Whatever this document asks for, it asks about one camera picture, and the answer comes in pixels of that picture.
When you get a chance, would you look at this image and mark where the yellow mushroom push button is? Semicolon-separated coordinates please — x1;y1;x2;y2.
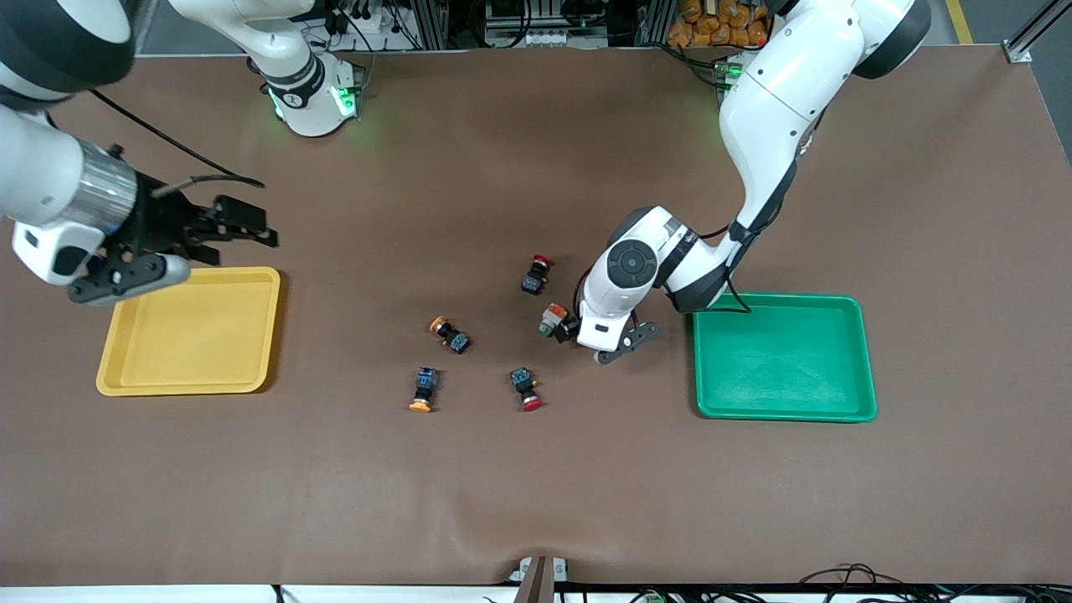
409;366;441;414
429;315;472;355

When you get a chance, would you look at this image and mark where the red mushroom push button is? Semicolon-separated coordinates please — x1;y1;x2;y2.
520;254;556;296
509;366;544;413

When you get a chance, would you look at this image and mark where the yellow plastic tray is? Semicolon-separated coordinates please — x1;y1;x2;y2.
95;266;282;397

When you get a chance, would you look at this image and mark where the brown table mat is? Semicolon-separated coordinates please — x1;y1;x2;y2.
0;46;1072;587

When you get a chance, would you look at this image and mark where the green plastic tray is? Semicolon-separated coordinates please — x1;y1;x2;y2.
691;291;879;423

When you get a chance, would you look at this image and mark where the white power strip with plugs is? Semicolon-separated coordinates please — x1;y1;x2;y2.
322;0;399;39

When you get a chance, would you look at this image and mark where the orange objects pile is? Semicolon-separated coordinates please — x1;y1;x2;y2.
667;0;767;49

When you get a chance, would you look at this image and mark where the aluminium profile bar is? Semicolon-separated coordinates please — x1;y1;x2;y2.
1003;0;1072;64

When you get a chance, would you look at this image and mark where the white table bracket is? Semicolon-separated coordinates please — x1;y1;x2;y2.
508;555;571;584

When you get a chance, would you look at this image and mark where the brown post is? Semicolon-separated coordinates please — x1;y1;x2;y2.
514;556;555;603

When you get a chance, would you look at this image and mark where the aluminium frame post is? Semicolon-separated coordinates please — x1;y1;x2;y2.
410;0;450;49
636;0;676;48

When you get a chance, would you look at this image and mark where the black cable tangle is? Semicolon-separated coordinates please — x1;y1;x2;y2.
796;563;1072;603

